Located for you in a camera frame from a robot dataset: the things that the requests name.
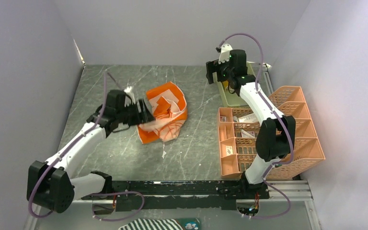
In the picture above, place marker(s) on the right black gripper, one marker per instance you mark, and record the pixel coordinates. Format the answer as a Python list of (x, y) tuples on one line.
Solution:
[(213, 66)]

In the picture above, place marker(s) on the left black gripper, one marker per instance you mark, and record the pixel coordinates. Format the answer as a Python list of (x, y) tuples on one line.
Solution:
[(144, 116)]

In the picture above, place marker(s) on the orange white towel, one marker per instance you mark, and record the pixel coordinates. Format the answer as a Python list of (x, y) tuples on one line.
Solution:
[(169, 108)]

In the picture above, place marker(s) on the brown yellow bear towel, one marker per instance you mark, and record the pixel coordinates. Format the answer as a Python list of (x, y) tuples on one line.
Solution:
[(225, 85)]

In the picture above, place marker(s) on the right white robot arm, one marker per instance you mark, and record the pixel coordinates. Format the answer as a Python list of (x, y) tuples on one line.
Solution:
[(276, 137)]

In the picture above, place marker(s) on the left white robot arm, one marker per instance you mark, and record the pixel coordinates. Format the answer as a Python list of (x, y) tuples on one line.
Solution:
[(52, 183)]

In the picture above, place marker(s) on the green plastic basket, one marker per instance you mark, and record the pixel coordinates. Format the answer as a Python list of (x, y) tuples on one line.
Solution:
[(231, 99)]

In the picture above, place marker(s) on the orange plastic compartment tray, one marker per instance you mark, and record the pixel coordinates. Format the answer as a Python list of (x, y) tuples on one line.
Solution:
[(236, 141)]

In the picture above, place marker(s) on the orange plastic file organizer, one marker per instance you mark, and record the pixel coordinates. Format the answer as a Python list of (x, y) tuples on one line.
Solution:
[(307, 149)]

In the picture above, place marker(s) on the black white striped cloth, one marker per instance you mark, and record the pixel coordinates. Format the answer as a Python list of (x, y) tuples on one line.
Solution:
[(152, 224)]

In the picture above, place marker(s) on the teal cartoon card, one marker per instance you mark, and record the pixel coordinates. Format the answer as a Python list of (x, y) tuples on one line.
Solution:
[(189, 223)]

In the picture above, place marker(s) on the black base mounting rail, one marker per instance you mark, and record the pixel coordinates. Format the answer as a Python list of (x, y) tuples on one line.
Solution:
[(223, 194)]

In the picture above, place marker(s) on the aluminium frame rail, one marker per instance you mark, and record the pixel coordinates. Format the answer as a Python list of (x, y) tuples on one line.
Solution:
[(289, 207)]

